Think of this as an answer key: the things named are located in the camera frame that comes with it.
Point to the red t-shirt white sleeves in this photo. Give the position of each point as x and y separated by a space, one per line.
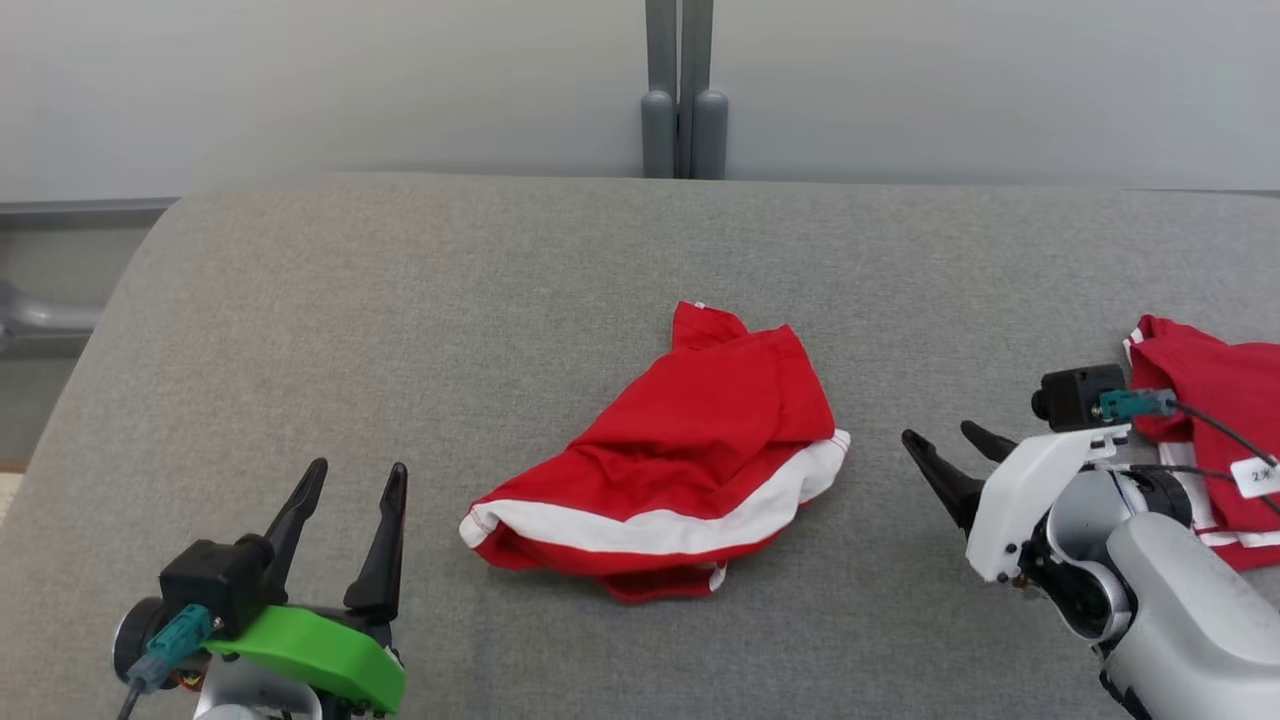
1210 380

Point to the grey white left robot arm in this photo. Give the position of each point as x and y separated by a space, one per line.
250 690

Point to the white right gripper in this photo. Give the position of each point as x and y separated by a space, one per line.
1015 500

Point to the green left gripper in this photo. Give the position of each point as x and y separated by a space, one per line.
320 650

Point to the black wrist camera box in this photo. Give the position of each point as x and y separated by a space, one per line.
215 585
1075 398

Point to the grey partition base rail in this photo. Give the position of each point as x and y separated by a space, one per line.
80 207
1220 191

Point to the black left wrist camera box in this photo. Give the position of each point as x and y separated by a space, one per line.
215 585

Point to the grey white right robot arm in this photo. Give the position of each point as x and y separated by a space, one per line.
1180 620

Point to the red shorts white stripe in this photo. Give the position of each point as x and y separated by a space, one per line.
700 430

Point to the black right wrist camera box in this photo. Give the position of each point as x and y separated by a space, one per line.
1075 398

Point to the grey partition post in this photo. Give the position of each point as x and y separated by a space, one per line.
710 130
658 130

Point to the grey metal furniture leg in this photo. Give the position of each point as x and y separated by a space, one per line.
40 320

